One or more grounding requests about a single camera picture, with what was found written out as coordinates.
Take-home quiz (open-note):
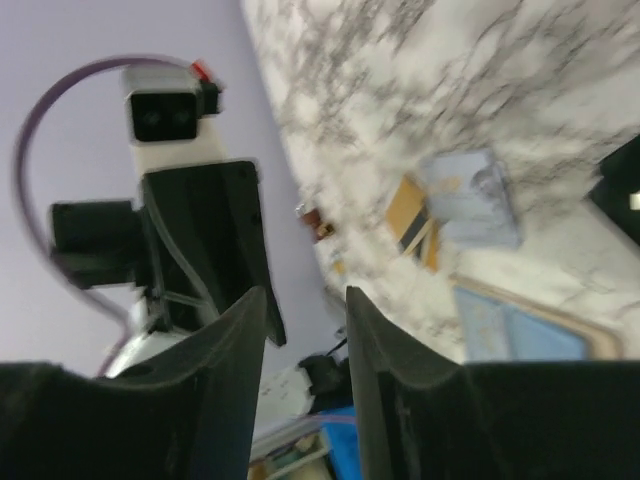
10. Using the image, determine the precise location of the beige card holder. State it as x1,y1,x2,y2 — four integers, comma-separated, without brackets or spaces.
450,274,624,362

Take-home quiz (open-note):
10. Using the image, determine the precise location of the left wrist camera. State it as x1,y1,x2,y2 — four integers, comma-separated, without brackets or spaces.
122,59,228,176

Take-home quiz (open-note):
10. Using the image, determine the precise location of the blue plastic bin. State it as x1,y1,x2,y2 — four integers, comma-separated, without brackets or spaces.
322,417,363,480

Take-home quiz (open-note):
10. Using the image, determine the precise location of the black card stack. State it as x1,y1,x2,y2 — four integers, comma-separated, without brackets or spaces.
588,135,639,244

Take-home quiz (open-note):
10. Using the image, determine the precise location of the brown faucet on table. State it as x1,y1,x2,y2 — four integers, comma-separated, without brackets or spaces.
296,203,335,243

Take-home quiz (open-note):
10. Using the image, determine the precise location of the gold card stack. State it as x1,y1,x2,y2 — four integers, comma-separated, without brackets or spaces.
385,175,440,273

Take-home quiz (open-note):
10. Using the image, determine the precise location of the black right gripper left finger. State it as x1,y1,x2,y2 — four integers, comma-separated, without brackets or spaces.
1,287,267,479

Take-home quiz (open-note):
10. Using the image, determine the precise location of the silver VIP card stack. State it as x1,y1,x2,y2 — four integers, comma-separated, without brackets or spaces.
417,148,522,250

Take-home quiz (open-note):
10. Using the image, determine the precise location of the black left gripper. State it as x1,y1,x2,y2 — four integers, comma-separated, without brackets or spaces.
49,158,287,346

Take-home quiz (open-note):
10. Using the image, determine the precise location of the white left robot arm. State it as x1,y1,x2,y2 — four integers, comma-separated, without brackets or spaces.
49,159,287,376

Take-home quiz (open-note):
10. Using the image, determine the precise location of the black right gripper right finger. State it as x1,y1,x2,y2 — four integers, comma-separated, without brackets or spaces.
346,287,639,479

